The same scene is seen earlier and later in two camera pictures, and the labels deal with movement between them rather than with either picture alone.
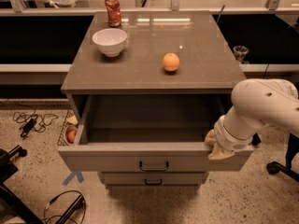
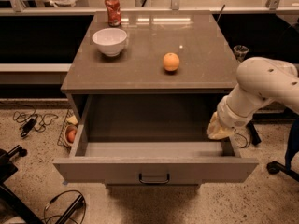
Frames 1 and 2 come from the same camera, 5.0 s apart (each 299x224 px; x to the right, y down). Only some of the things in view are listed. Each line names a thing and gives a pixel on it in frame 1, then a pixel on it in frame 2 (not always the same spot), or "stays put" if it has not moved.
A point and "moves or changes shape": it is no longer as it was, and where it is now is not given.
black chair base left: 13,209 stays put
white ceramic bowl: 110,41 stays put
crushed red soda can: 114,14 stays put
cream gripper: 231,138 → 231,117
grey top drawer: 147,133 moves or changes shape
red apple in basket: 71,135 stays put
